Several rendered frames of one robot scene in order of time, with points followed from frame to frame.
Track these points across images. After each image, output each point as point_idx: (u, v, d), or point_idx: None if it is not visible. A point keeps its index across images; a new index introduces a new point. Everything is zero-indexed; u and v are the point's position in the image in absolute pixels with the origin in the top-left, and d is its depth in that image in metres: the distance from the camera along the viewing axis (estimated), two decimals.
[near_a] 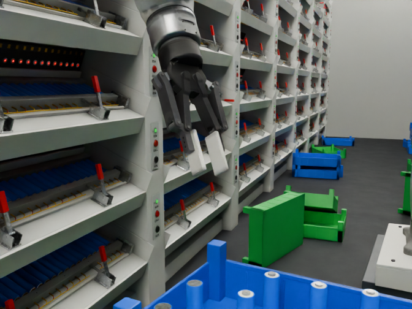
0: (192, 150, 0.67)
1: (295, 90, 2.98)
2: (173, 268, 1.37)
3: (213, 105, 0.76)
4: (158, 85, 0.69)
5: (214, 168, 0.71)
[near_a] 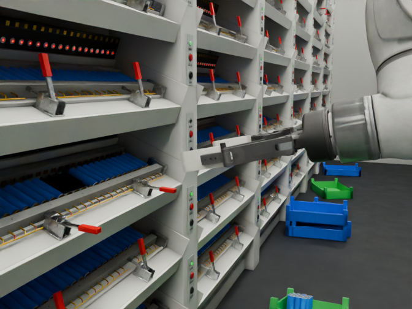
0: (202, 164, 0.62)
1: (290, 121, 2.34)
2: None
3: None
4: (279, 145, 0.58)
5: (219, 143, 0.76)
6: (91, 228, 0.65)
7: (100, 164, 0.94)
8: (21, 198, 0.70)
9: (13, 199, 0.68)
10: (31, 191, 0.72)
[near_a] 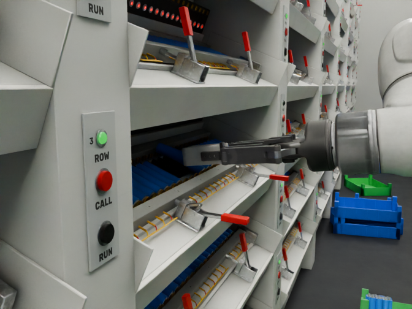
0: (202, 160, 0.68)
1: (335, 114, 2.23)
2: None
3: None
4: (268, 153, 0.60)
5: None
6: (240, 217, 0.54)
7: None
8: (143, 183, 0.59)
9: (137, 184, 0.58)
10: (150, 176, 0.62)
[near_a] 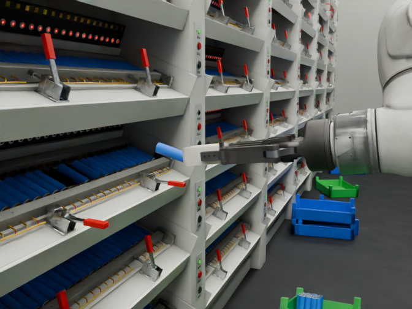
0: None
1: (295, 118, 2.29)
2: None
3: (252, 152, 0.62)
4: None
5: (192, 162, 0.70)
6: (98, 222, 0.60)
7: (105, 156, 0.89)
8: (22, 190, 0.65)
9: (13, 192, 0.64)
10: (33, 184, 0.68)
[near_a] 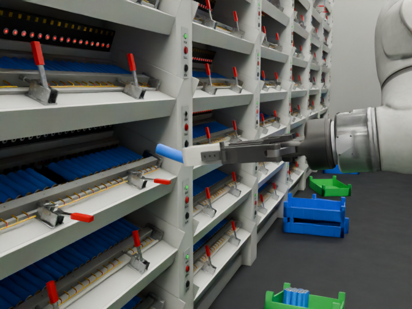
0: None
1: (287, 118, 2.34)
2: None
3: (253, 151, 0.63)
4: None
5: (192, 162, 0.70)
6: (84, 216, 0.65)
7: (95, 156, 0.94)
8: (14, 187, 0.70)
9: (5, 188, 0.68)
10: (24, 181, 0.73)
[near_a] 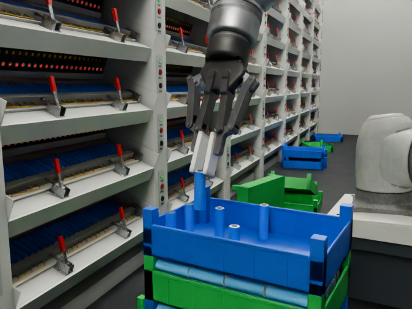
0: (219, 156, 0.69)
1: (284, 89, 3.29)
2: None
3: (197, 102, 0.74)
4: (251, 87, 0.69)
5: (195, 165, 0.69)
6: None
7: (187, 86, 1.89)
8: (165, 90, 1.65)
9: None
10: (168, 88, 1.68)
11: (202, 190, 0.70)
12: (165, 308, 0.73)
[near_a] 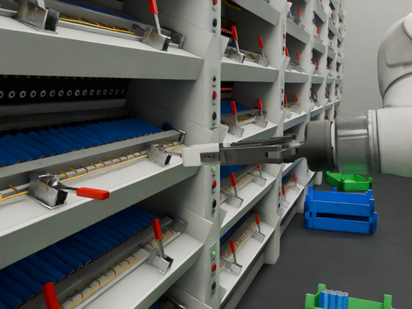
0: (201, 160, 0.67)
1: (308, 104, 2.15)
2: None
3: None
4: (268, 153, 0.60)
5: None
6: (95, 192, 0.46)
7: (105, 124, 0.75)
8: None
9: None
10: (13, 147, 0.53)
11: (45, 140, 0.59)
12: None
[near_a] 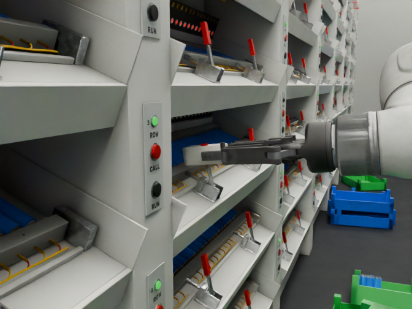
0: (202, 160, 0.68)
1: (332, 112, 2.37)
2: None
3: None
4: (267, 154, 0.60)
5: None
6: None
7: (203, 135, 0.97)
8: None
9: None
10: None
11: (178, 149, 0.81)
12: None
